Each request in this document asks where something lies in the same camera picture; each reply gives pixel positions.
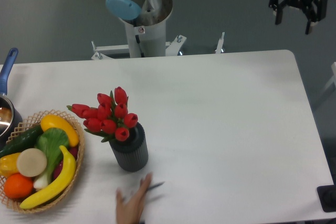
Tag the red tulip bouquet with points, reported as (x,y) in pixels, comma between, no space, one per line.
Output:
(111,119)

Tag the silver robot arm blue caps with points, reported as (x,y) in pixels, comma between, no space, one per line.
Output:
(145,22)

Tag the dark grey ribbed vase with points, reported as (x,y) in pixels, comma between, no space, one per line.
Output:
(132,155)

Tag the person's hand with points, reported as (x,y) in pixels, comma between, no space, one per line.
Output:
(131,211)

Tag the white furniture piece at right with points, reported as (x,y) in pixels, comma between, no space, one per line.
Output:
(326,91)

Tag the black device at table edge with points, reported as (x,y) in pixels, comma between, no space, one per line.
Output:
(327,197)

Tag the black pen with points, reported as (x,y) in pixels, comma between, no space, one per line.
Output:
(156,185)

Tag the yellow squash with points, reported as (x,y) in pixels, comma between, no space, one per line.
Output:
(55,121)

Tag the green bok choy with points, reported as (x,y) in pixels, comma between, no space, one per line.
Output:
(49,143)

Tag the yellow banana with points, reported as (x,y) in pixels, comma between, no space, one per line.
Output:
(57,186)

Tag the woven wicker basket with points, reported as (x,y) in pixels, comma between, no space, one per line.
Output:
(77,152)

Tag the green cucumber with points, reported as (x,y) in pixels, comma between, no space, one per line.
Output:
(23,141)

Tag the beige round disc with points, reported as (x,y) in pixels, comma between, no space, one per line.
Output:
(31,162)

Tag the yellow bell pepper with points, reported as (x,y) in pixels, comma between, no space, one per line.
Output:
(8,165)

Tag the orange fruit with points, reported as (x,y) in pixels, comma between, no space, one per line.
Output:
(18,186)

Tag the blue handled steel pot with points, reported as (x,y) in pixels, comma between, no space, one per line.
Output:
(10,117)

